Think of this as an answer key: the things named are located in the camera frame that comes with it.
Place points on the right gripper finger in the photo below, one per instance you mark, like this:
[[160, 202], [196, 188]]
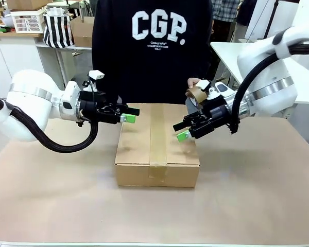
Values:
[[182, 137], [181, 126]]

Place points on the white upright panel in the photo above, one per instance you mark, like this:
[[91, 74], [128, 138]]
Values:
[[260, 18]]

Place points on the brown packing tape strip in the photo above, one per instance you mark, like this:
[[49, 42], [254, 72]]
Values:
[[158, 133]]

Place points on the flat background cardboard box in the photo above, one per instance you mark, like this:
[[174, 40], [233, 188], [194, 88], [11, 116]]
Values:
[[25, 4]]

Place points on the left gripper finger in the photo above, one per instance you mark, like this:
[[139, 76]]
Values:
[[130, 119], [132, 111]]

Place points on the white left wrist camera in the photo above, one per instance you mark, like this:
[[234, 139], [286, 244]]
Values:
[[96, 74]]

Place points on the white background table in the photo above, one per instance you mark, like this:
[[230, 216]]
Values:
[[226, 54]]

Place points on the open background cardboard box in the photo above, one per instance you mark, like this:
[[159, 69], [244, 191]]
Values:
[[82, 33]]

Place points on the white bowl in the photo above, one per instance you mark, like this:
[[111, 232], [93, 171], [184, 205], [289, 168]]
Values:
[[6, 21]]

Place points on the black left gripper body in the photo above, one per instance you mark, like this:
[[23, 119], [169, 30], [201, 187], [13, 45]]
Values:
[[103, 113]]

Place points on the person in black sweatshirt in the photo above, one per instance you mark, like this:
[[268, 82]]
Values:
[[149, 64]]

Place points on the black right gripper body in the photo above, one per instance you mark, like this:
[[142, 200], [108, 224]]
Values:
[[213, 115]]

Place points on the white cabinet with wood top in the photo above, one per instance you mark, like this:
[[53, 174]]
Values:
[[15, 56]]

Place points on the brown packing tape roll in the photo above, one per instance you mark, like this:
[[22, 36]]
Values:
[[195, 94]]

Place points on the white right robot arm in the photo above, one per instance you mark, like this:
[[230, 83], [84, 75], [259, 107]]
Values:
[[270, 77]]

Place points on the white plastic basket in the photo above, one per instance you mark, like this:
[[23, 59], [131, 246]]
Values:
[[28, 23]]

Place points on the person's left hand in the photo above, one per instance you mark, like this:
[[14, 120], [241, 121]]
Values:
[[192, 83]]

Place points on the person in plaid shirt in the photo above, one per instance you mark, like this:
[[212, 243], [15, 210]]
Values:
[[225, 10]]

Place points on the brown cardboard box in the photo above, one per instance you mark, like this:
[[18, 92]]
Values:
[[134, 144]]

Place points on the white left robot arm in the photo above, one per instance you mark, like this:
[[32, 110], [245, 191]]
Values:
[[33, 103]]

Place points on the black white striped bag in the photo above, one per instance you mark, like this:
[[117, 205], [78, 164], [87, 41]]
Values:
[[58, 31]]

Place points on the black thin pole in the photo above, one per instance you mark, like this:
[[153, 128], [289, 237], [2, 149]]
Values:
[[273, 13]]

